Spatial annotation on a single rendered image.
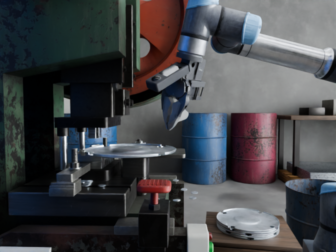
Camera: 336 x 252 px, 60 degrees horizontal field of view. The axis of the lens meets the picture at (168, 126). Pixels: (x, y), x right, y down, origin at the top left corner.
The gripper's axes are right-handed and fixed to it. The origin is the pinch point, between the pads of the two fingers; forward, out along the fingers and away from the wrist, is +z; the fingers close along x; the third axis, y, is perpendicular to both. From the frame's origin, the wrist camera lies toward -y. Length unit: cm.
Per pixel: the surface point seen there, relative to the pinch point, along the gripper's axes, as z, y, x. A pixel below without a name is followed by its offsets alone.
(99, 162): 16.5, -10.5, 13.8
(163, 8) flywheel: -35, 34, 48
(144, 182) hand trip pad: 6.4, -19.1, -14.4
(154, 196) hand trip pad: 8.6, -17.7, -16.9
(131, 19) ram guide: -26.2, 5.8, 32.6
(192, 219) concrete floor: 112, 127, 62
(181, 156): 9.0, 6.1, -2.7
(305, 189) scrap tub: 46, 133, -8
